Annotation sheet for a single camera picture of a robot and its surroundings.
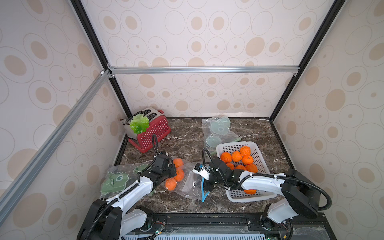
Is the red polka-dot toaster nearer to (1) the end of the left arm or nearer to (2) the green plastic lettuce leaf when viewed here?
(2) the green plastic lettuce leaf

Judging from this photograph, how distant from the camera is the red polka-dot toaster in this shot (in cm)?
92

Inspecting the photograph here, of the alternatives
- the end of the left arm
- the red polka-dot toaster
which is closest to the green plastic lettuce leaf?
the red polka-dot toaster

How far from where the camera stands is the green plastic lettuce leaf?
893 millimetres

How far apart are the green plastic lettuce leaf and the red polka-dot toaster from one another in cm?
1
